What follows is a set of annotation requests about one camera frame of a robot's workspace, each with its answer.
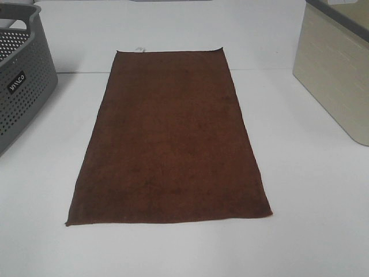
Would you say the brown towel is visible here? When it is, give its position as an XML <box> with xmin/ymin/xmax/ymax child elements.
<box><xmin>66</xmin><ymin>49</ymin><xmax>272</xmax><ymax>226</ymax></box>

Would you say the beige storage box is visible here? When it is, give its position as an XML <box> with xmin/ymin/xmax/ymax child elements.
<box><xmin>292</xmin><ymin>1</ymin><xmax>368</xmax><ymax>145</ymax></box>

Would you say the grey perforated plastic basket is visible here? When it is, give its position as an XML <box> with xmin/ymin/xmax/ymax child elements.
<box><xmin>1</xmin><ymin>3</ymin><xmax>58</xmax><ymax>152</ymax></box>

